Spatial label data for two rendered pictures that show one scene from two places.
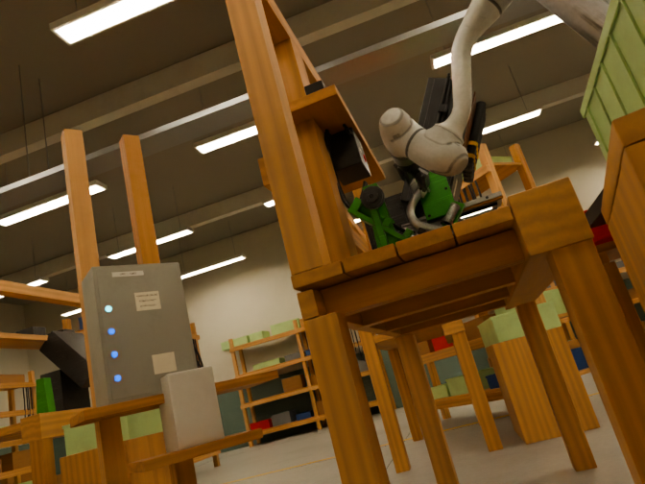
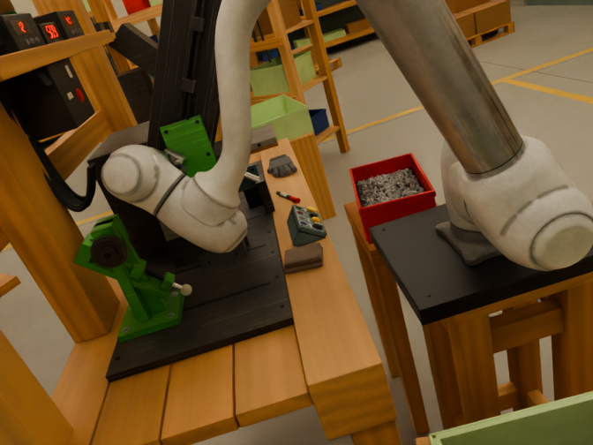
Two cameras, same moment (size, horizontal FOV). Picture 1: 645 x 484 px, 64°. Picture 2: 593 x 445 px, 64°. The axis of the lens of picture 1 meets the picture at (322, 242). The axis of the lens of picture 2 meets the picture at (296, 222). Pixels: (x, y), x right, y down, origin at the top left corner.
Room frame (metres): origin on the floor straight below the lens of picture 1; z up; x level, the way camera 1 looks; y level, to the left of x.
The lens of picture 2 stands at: (0.53, -0.37, 1.51)
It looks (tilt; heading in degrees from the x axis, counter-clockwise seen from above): 26 degrees down; 347
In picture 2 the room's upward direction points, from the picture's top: 18 degrees counter-clockwise
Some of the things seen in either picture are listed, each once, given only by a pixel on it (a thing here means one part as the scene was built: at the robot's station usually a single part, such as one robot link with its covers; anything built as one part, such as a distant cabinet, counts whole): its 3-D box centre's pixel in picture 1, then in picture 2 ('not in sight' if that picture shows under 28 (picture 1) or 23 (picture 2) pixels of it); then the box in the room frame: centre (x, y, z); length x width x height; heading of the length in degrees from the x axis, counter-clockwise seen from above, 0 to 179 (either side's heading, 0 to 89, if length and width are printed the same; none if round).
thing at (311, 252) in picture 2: not in sight; (303, 257); (1.52, -0.59, 0.91); 0.10 x 0.08 x 0.03; 67
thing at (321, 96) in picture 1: (337, 151); (27, 61); (1.99, -0.16, 1.52); 0.90 x 0.25 x 0.04; 166
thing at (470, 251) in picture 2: not in sight; (482, 221); (1.33, -0.97, 0.92); 0.22 x 0.18 x 0.06; 167
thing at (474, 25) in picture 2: not in sight; (458, 18); (6.68, -5.01, 0.37); 1.20 x 0.80 x 0.74; 88
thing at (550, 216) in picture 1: (525, 268); (299, 226); (1.86, -0.68, 0.82); 1.50 x 0.14 x 0.15; 166
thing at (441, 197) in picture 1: (435, 195); (194, 155); (1.84, -0.45, 1.17); 0.13 x 0.12 x 0.20; 166
